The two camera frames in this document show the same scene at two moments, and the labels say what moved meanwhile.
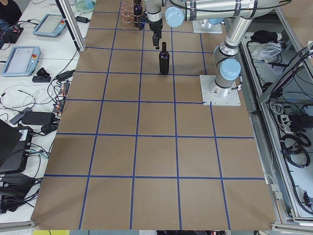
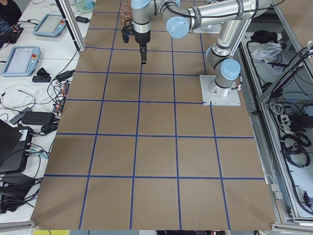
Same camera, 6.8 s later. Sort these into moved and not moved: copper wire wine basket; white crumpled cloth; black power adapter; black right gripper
Moved: black right gripper
Not moved: copper wire wine basket; black power adapter; white crumpled cloth
